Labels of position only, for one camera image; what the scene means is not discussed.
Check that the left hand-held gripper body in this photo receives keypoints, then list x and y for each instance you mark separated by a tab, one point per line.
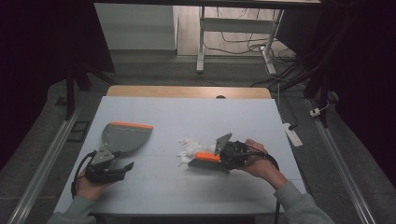
102	171

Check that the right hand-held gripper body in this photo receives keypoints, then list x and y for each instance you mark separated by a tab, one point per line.
233	154

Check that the grey dustpan with orange edge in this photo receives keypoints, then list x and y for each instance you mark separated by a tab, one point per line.
127	137

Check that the orange brush with grey bristles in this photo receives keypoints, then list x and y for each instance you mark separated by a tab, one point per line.
207	161

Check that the pile of white paper scraps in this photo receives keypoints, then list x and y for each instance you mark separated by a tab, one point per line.
190	147

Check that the person's left hand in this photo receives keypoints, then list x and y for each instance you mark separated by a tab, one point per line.
90	186

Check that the person's right hand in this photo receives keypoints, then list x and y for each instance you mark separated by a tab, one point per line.
264	169

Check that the white table cover board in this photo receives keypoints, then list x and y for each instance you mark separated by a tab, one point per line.
193	109

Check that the white power strip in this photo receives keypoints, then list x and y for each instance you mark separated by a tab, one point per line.
292	135

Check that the black metal stand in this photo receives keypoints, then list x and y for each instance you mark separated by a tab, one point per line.
323	84
70	93

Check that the wooden table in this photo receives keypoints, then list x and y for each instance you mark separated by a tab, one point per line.
186	91

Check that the small white plug adapter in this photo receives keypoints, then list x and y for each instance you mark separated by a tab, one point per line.
315	112

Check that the white cabinet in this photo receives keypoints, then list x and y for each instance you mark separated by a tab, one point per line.
137	26

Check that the aluminium floor rail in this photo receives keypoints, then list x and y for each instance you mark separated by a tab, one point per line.
339	158
46	158

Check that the white desk frame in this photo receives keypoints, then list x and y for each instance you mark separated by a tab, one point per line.
236	25

